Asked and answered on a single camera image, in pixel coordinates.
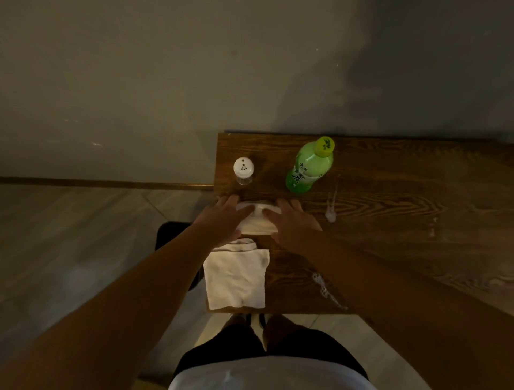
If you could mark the person's left hand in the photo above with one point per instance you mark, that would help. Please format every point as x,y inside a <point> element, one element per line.
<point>219,225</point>

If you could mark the person's right hand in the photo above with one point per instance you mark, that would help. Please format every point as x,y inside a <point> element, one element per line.
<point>295,231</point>

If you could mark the person's left thumb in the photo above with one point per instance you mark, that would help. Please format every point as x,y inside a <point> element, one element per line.
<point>245,213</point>

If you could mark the person's right thumb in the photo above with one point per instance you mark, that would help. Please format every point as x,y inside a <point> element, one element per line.
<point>271,218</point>

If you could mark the small white cloth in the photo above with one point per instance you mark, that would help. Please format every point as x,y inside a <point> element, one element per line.
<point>257,223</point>

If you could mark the person's left forearm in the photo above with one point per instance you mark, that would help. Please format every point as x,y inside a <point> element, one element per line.
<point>116,309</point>

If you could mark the person's right forearm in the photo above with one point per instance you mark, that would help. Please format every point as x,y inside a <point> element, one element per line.
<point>401,309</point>

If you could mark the glass shaker with white lid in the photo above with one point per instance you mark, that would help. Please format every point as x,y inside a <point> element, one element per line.
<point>243,168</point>

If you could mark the small white liquid spill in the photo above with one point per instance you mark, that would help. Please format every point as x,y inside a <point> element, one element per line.
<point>331,211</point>

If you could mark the green plastic drink bottle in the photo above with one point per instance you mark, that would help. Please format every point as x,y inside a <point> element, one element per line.
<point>308,166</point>

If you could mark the large white folded cloth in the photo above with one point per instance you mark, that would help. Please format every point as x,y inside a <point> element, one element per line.
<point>236,277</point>

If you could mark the black stool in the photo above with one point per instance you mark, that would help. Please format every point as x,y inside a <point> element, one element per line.
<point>170,235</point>

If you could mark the long white liquid spill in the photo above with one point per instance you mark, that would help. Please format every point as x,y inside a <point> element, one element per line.
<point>326,290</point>

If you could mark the person's left leg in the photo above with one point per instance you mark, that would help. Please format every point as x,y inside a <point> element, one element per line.
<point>236,320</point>

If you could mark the person's leg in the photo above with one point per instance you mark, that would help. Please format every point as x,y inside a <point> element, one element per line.
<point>236,320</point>
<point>279,327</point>

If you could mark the person's right leg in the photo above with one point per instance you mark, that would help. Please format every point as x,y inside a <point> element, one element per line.
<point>279,327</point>

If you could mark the person's black shorts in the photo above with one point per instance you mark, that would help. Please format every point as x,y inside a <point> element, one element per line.
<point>241,345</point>

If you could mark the person's white shirt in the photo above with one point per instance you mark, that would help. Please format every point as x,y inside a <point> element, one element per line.
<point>273,375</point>

